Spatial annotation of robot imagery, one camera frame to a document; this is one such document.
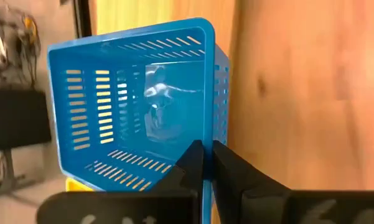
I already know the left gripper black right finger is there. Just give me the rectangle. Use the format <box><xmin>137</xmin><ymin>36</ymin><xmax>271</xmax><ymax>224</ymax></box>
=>
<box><xmin>213</xmin><ymin>140</ymin><xmax>374</xmax><ymax>224</ymax></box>

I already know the tangled cable bundle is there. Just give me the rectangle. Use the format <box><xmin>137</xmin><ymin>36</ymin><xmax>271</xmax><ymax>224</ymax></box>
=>
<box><xmin>14</xmin><ymin>12</ymin><xmax>42</xmax><ymax>88</ymax></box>

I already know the blue plastic slotted basket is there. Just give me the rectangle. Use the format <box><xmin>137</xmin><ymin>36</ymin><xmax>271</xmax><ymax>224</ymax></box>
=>
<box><xmin>46</xmin><ymin>17</ymin><xmax>231</xmax><ymax>224</ymax></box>

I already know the black panel on stand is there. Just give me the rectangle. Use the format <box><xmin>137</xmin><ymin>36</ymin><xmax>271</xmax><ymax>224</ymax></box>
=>
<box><xmin>0</xmin><ymin>88</ymin><xmax>52</xmax><ymax>191</ymax></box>

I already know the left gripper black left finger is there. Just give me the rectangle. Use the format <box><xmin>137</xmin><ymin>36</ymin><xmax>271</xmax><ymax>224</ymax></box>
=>
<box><xmin>36</xmin><ymin>139</ymin><xmax>205</xmax><ymax>224</ymax></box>

